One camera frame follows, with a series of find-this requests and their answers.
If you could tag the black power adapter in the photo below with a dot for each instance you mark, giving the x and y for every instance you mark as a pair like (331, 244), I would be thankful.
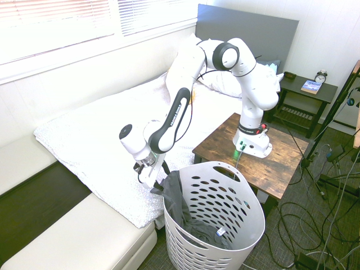
(335, 153)

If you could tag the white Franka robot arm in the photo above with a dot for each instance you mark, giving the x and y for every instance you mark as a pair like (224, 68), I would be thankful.
(253, 90)

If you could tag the black twin-bell alarm clock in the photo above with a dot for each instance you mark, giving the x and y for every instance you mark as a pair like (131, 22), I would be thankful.
(321, 77)

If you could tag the small dark box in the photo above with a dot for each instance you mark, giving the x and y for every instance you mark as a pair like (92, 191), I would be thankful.
(289, 75)

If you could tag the wide white window blind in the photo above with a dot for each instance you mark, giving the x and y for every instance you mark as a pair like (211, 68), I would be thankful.
(56, 25)

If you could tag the dark gray t-shirt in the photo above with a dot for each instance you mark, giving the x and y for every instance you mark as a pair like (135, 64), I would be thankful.
(180, 202)

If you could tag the narrow white window blind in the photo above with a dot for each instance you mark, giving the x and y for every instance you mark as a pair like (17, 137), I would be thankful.
(157, 14)

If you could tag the bed with white cover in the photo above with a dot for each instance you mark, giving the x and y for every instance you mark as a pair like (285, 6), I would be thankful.
(92, 152)

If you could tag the gray bed headboard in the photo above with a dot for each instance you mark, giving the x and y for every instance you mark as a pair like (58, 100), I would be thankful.
(253, 25)

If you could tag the blue cover book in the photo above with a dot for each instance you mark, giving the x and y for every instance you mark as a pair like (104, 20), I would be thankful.
(311, 87)

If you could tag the rustic wooden side table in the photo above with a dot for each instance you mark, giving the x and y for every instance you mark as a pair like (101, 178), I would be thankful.
(281, 168)

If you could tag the yellow white patterned pillow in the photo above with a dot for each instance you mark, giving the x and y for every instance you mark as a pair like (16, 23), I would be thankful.
(194, 94)

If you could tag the white perforated laundry basket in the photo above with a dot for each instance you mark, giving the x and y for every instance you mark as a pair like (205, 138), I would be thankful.
(247, 230)

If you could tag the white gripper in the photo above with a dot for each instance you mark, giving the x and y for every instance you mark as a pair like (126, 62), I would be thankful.
(152, 174)

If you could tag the black light stand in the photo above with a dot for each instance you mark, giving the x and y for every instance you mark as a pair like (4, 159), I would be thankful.
(326, 126)

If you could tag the teal pillow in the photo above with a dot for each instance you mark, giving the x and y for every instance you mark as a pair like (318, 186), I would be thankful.
(271, 65)

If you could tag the white bench cushion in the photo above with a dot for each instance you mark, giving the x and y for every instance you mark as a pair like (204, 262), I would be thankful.
(22, 163)
(70, 239)

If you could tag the black nightstand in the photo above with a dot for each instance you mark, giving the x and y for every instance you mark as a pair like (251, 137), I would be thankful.
(323, 91)

